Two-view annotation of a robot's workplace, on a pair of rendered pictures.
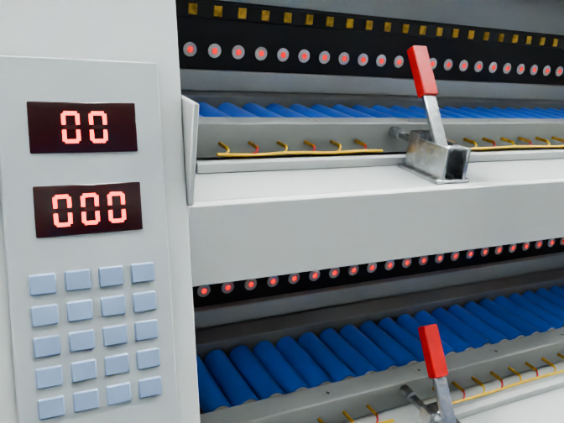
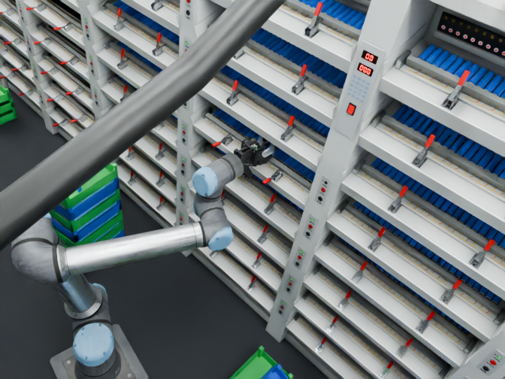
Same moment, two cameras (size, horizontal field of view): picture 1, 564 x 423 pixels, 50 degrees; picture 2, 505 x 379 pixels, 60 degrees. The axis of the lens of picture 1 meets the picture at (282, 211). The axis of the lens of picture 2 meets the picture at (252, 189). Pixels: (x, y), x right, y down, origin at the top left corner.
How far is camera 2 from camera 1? 103 cm
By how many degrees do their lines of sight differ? 69
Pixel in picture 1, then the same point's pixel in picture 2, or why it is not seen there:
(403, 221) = (426, 107)
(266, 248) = (394, 92)
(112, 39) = (380, 44)
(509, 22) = not seen: outside the picture
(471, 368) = (452, 158)
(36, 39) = (370, 40)
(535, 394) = (462, 178)
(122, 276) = (365, 82)
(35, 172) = (360, 60)
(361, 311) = not seen: hidden behind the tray
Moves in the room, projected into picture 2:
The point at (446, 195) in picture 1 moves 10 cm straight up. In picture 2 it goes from (438, 108) to (457, 72)
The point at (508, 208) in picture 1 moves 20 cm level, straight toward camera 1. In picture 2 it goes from (458, 123) to (379, 113)
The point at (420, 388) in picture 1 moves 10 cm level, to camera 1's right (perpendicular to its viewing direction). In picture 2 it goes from (435, 150) to (458, 174)
